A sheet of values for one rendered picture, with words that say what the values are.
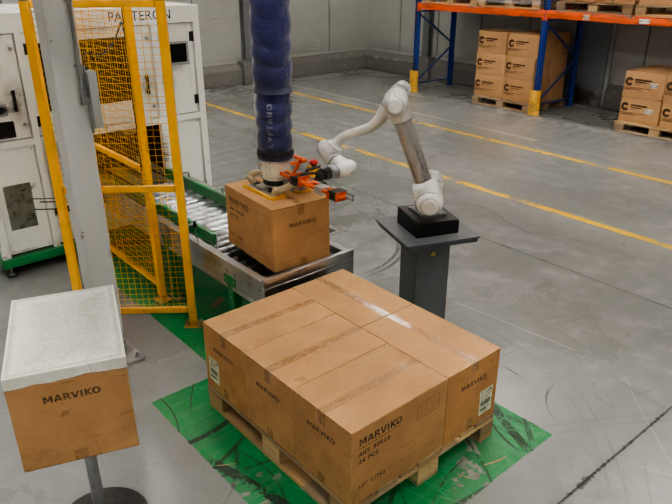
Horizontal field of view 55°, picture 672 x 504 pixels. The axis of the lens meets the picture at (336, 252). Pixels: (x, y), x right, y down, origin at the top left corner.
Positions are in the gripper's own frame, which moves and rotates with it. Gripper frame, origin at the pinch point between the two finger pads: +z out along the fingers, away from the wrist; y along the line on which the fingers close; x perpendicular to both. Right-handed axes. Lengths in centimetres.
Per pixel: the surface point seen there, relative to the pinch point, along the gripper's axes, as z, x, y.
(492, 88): -716, 396, 85
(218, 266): 36, 43, 60
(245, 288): 36, 12, 64
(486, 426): -13, -136, 104
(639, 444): -71, -190, 113
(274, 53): 4, 16, -71
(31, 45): 104, 113, -75
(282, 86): 0, 15, -52
